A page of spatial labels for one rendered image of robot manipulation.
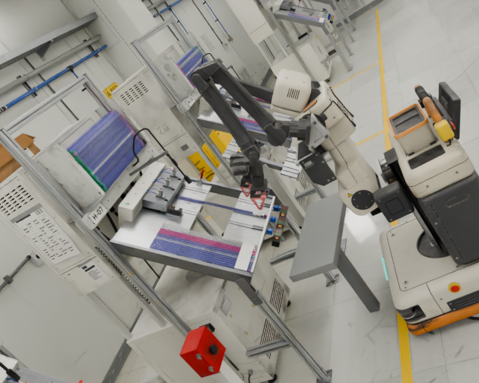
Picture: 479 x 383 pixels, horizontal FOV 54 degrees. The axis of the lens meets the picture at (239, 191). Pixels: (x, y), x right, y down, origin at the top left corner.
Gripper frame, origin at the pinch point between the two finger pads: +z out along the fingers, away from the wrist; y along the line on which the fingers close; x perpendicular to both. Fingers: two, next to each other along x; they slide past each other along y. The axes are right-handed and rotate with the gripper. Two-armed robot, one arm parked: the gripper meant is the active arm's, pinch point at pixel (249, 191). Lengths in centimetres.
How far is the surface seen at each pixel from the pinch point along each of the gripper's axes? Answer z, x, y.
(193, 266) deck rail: 13, -17, 50
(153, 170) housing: -1, -58, -9
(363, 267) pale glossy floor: 64, 68, -23
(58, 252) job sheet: 17, -89, 50
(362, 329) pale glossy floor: 63, 68, 27
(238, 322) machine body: 57, 2, 41
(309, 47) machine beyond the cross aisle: 53, -7, -450
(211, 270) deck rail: 14, -8, 50
